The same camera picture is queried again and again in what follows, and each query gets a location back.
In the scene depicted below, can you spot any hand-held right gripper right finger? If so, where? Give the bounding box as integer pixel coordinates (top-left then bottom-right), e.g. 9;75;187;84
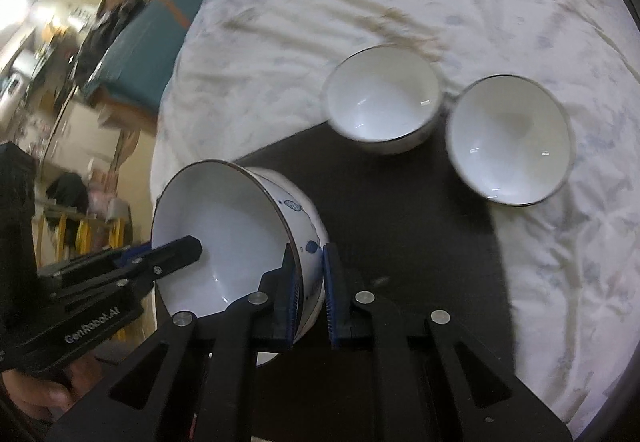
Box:
322;242;574;442

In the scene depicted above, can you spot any person's left hand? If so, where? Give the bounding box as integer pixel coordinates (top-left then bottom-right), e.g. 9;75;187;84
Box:
0;356;97;424

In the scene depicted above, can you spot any pile of dark clothes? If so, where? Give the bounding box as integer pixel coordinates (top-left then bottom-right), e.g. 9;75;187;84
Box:
74;0;167;83

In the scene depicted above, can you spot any black board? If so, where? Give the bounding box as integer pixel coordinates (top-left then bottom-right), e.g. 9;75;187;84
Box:
150;114;517;442

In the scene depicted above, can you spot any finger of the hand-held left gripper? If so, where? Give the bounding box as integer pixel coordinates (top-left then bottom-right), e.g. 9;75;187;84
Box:
49;269;158;315
40;235;204;293

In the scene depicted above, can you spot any black bag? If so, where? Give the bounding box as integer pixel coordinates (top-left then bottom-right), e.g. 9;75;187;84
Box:
45;172;91;215

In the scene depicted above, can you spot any teal padded bed guard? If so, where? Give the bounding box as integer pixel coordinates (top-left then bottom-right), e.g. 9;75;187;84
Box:
81;0;212;113

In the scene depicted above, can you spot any white bowl with dark rim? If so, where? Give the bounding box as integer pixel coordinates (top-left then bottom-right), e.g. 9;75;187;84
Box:
444;74;574;209
324;44;444;156
150;160;332;347

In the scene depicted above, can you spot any beige bed frame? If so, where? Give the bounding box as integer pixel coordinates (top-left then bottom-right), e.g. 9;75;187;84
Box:
64;96;162;163

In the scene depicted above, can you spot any yellow folding frame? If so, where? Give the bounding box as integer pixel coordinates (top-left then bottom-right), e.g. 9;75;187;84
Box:
31;211;127;269

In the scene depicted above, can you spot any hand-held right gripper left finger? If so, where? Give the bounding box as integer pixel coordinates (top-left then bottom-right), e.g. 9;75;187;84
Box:
47;242;304;442

